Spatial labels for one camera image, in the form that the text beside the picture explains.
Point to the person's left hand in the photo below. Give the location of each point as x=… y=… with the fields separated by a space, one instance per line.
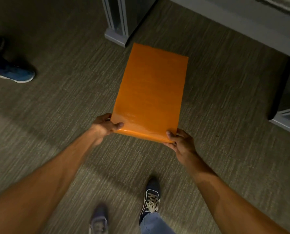
x=102 y=129

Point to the person's right hand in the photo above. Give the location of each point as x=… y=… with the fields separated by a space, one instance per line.
x=184 y=146

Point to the person's right thumb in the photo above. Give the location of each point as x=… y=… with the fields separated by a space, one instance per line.
x=171 y=136

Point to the person's left thumb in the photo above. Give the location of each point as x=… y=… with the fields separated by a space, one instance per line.
x=117 y=126

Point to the orange paper envelope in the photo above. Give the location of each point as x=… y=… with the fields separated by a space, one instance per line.
x=151 y=95

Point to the person's left forearm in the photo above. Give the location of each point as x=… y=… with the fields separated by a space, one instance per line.
x=45 y=182

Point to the person's right forearm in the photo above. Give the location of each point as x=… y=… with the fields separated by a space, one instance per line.
x=227 y=199

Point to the person's dark right sneaker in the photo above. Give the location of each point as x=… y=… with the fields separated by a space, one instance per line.
x=151 y=197

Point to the person's dark sneaker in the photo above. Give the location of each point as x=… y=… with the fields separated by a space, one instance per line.
x=99 y=219
x=151 y=197

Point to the person's blue jeans leg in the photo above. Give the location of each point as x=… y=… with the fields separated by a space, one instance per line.
x=154 y=225

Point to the person's dark left sneaker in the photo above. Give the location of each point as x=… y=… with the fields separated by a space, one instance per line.
x=99 y=219

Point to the gray metal desk leg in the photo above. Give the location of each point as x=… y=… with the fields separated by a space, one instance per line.
x=120 y=21
x=287 y=107

